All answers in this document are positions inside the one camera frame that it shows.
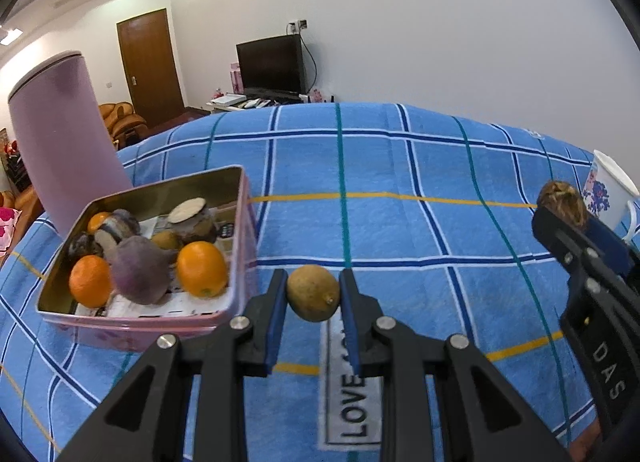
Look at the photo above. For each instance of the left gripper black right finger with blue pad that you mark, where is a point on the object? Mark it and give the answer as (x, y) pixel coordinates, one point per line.
(482, 417)

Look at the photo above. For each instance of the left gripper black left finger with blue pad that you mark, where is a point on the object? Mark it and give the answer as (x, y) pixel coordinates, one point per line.
(143, 418)

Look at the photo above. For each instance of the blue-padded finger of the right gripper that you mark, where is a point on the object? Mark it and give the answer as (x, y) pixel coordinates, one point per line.
(615, 252)

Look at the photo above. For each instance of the dark water chestnut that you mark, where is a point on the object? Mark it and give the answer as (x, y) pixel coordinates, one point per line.
(564, 200)
(83, 245)

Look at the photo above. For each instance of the purple round radish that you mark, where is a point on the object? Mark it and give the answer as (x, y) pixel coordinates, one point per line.
(140, 270)

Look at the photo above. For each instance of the large orange mandarin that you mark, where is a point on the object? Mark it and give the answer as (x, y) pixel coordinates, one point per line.
(91, 282)

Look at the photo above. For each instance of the small orange mandarin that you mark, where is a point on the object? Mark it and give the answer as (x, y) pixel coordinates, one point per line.
(201, 269)

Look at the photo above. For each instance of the large cut sugarcane piece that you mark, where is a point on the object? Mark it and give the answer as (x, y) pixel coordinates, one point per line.
(118, 226)

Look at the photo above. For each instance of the small cut sugarcane piece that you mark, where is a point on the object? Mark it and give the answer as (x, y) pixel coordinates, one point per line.
(193, 220)

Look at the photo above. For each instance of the tiny orange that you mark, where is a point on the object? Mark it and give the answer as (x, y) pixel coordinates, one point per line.
(96, 221)

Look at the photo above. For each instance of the brown longan fruit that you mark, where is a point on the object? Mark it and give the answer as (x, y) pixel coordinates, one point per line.
(167, 240)
(313, 293)

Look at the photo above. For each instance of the person's hand holding gripper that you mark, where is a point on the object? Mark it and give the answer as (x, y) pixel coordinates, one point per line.
(586, 444)

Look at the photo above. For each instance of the white floral enamel mug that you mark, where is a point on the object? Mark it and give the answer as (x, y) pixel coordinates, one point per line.
(611, 195)

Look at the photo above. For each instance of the pink metal tin box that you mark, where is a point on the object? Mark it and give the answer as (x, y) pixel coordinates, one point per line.
(124, 325)

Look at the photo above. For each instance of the blue plaid tablecloth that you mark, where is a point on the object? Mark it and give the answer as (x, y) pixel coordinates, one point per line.
(431, 213)

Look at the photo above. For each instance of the pink floral cushion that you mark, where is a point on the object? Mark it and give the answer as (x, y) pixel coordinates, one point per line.
(8, 220)

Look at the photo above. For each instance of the brown leather sofa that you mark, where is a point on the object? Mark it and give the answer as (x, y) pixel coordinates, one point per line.
(26, 208)

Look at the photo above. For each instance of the tall pink cylindrical container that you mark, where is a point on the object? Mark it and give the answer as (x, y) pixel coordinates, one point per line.
(68, 153)

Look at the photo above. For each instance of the brown leather armchair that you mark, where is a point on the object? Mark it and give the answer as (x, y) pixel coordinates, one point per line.
(123, 124)

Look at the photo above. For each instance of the white TV stand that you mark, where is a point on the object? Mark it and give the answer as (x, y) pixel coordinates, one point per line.
(238, 102)

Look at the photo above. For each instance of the brown wooden door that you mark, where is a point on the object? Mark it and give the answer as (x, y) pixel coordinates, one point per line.
(150, 68)

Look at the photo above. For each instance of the black television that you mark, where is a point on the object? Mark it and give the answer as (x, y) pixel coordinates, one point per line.
(274, 63)

